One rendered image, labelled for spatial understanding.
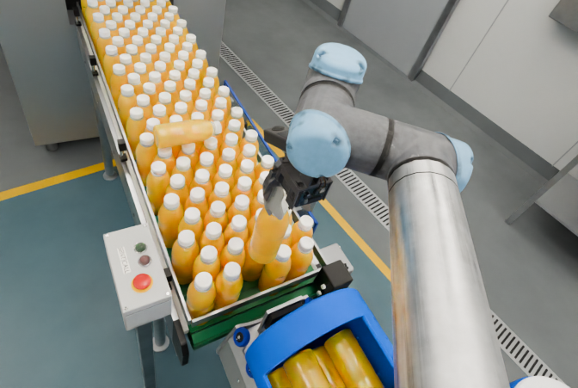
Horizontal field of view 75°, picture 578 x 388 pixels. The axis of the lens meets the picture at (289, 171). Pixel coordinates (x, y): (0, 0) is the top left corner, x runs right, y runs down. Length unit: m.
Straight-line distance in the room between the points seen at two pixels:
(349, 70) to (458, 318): 0.32
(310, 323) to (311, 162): 0.40
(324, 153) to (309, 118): 0.04
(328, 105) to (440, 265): 0.22
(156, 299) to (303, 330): 0.32
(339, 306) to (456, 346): 0.51
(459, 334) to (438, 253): 0.07
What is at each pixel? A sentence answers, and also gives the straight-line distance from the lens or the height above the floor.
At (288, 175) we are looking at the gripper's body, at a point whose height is 1.46.
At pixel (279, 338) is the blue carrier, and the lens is 0.77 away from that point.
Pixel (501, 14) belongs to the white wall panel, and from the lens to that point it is 3.95.
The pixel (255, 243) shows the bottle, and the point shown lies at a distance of 0.84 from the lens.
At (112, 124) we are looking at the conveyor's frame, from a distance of 1.53.
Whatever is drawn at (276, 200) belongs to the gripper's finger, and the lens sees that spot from 0.70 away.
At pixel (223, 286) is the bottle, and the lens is 0.95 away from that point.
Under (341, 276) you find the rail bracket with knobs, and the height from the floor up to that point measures 1.00.
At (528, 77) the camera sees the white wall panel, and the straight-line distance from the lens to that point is 3.91.
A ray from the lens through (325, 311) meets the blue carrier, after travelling 0.77.
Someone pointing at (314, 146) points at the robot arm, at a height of 1.63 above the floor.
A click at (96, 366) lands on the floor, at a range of 2.01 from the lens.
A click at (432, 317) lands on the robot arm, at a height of 1.67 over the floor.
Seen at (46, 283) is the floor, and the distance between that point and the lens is 2.21.
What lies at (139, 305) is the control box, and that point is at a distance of 0.88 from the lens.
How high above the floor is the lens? 1.90
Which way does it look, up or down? 45 degrees down
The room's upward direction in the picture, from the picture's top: 19 degrees clockwise
